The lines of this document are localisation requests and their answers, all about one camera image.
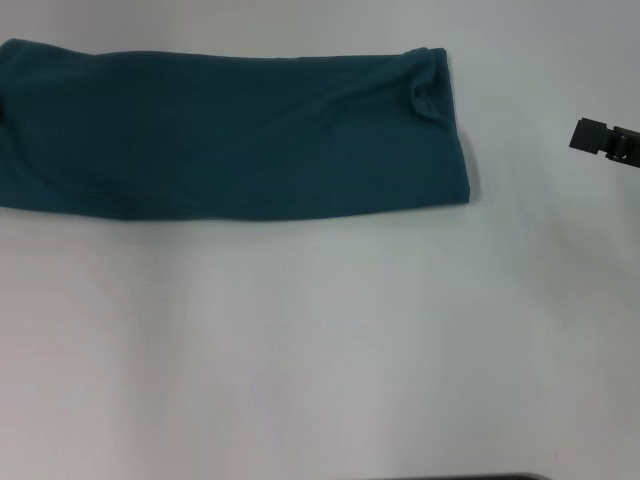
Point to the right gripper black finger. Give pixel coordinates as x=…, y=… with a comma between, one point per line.
x=600, y=140

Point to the teal t-shirt with FREE print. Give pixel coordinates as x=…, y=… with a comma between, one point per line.
x=225, y=135

